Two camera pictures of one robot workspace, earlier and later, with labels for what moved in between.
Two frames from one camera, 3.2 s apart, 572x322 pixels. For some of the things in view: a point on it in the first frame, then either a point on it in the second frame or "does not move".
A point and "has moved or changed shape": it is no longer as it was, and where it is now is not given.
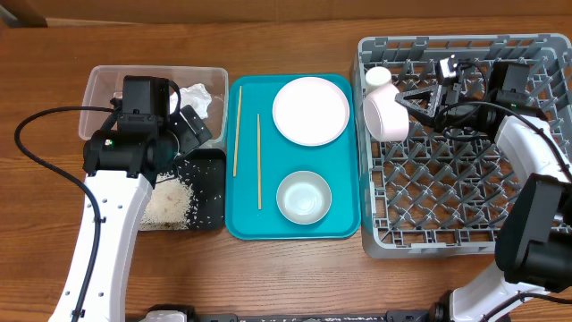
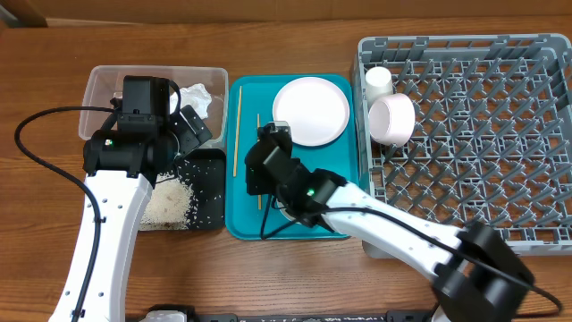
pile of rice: [171, 207] does not move
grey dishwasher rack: [429, 195] does not move
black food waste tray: [205, 170] does not move
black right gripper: [432, 97] → [252, 187]
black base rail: [437, 314] does not move
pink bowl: [385, 114] has moved or changed shape
